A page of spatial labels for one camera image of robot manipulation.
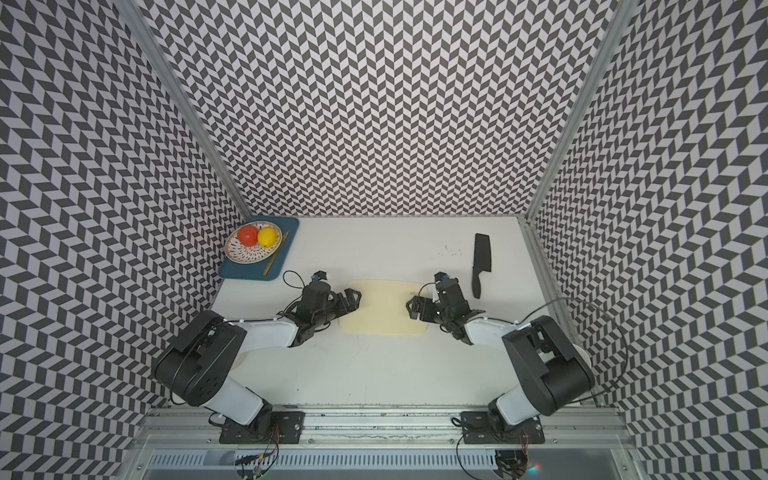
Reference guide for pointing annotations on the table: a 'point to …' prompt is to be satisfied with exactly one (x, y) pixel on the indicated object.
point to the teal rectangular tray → (256, 270)
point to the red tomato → (248, 234)
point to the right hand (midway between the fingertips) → (417, 312)
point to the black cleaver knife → (481, 261)
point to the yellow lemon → (267, 237)
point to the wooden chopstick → (283, 240)
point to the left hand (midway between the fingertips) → (352, 301)
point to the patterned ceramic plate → (240, 254)
